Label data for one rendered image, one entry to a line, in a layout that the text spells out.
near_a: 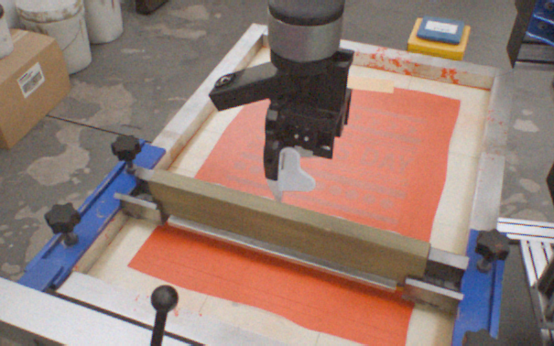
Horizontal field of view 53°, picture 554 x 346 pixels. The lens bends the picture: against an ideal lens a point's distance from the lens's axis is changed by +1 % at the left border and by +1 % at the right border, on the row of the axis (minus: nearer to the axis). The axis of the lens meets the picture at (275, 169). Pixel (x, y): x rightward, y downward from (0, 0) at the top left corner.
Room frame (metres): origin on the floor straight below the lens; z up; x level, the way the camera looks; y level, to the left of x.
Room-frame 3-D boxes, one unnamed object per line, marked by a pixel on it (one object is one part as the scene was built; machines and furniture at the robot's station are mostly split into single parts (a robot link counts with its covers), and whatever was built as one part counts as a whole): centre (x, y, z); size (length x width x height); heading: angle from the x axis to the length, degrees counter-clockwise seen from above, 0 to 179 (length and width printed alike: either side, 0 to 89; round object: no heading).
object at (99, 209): (0.59, 0.26, 0.97); 0.30 x 0.05 x 0.07; 159
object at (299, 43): (0.52, -0.03, 1.34); 0.08 x 0.08 x 0.05
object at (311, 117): (0.51, -0.04, 1.26); 0.09 x 0.08 x 0.12; 70
